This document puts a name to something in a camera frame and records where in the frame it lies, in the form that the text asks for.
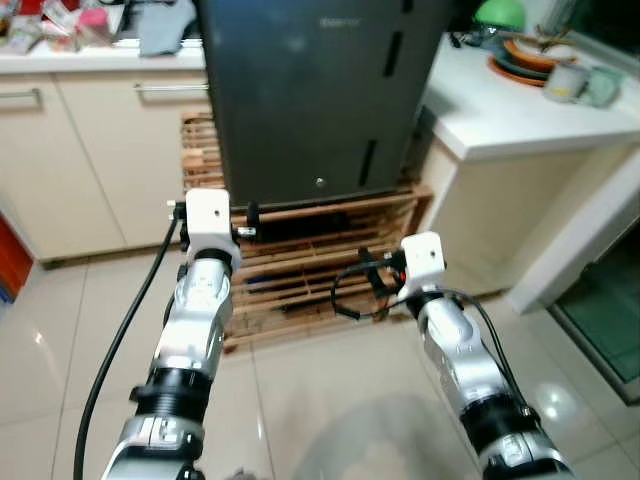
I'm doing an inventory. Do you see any orange plate stack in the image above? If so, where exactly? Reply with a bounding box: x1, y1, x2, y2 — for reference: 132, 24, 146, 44
487, 37, 578, 88

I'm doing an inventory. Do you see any grey mug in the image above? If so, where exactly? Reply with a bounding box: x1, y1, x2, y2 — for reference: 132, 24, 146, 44
544, 64, 592, 105

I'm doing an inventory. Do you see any red box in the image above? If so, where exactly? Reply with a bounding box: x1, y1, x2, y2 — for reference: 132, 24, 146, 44
0, 214, 34, 302

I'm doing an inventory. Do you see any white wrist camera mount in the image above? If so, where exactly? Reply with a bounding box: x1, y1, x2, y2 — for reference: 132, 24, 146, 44
398, 231, 447, 302
183, 188, 242, 264

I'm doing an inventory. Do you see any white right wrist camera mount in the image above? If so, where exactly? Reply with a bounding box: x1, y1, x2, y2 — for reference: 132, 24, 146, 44
398, 231, 447, 302

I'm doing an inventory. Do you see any metal cabinet handle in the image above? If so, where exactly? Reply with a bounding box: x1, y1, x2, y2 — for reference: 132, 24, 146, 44
0, 87, 44, 110
134, 82, 210, 102

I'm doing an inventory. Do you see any green bowl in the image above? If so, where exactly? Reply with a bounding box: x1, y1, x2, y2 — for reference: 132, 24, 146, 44
474, 0, 527, 32

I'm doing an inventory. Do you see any pink cup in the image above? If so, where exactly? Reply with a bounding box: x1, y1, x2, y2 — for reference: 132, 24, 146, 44
77, 7, 112, 47

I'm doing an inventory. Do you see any green floor mat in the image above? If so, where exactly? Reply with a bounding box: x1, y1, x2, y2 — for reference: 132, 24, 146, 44
553, 228, 640, 403

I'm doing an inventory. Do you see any white counter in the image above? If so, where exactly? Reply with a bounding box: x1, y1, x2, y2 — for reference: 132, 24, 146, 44
415, 34, 640, 313

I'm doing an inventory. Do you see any wooden slatted pallet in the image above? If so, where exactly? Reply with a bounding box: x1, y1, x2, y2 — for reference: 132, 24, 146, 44
180, 112, 433, 352

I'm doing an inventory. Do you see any grey cloth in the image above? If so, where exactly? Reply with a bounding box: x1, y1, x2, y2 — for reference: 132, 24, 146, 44
137, 0, 200, 57

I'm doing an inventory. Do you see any cream kitchen cabinet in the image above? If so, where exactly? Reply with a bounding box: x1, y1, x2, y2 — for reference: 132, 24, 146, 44
0, 40, 217, 265

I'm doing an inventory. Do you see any dark grey mini fridge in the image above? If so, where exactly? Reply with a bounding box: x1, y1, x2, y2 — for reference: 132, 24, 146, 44
195, 0, 457, 209

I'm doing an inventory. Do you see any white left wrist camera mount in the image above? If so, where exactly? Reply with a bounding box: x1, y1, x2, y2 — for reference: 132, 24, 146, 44
183, 188, 242, 264

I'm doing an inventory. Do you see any pale green mug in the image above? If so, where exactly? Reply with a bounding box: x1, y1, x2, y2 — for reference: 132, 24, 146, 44
585, 67, 627, 110

